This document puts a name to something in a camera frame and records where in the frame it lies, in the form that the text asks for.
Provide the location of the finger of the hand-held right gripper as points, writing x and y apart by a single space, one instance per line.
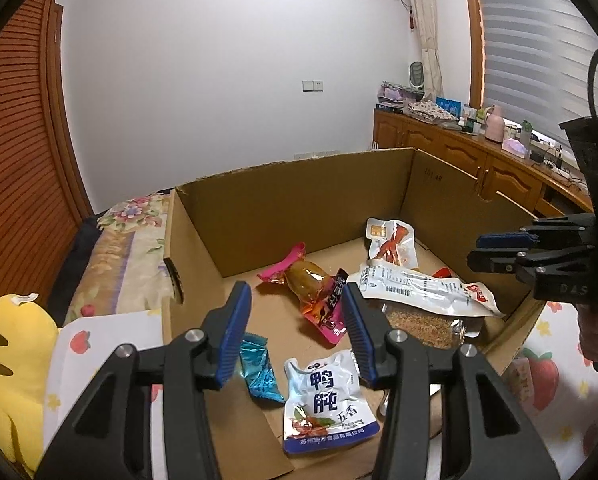
489 260
499 240

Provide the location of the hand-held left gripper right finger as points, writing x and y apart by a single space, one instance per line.
359 330

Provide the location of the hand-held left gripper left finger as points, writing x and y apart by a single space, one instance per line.
234 330

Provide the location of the teal foil snack packet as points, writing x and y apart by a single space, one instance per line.
261 375

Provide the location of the clear packet brown grain bar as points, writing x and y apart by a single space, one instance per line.
424 327

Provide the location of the pink sausage snack packet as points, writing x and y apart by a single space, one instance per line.
309 285

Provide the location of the white snack packet red corner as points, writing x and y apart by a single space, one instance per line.
419 287

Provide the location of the white blue snack pouch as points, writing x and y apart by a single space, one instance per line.
324 400

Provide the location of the white chicken feet pouch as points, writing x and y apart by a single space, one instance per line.
391 245

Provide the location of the brown cardboard box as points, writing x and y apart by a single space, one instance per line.
259 220

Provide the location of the person's right hand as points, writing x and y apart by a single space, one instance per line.
596 335

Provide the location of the pink pouch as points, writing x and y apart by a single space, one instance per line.
514 147

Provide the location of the wooden cabinet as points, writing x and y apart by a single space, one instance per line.
444 145

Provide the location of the green capped bottle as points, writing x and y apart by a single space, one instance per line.
527 132

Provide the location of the pink kettle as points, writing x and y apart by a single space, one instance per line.
494 122

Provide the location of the white fruit printed sheet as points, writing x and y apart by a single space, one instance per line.
104 340

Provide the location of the floral blanket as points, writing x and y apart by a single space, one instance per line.
124 250

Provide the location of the blue box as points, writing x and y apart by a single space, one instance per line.
449 105

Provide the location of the patterned folded cloth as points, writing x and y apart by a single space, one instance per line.
431 111

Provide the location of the stack of folded cloths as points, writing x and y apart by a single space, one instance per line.
394 95

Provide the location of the small white fan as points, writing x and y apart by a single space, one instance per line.
418 75

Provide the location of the grey window blind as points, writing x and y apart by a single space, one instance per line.
529 35

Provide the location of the yellow plush toy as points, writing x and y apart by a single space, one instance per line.
9 360

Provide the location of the beige curtain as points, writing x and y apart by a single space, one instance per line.
426 20

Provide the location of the red hanging tassel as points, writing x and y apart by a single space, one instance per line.
411 17

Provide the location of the wooden wardrobe door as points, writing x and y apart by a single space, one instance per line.
19 160

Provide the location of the white wall switch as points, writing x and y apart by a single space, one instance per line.
312 85

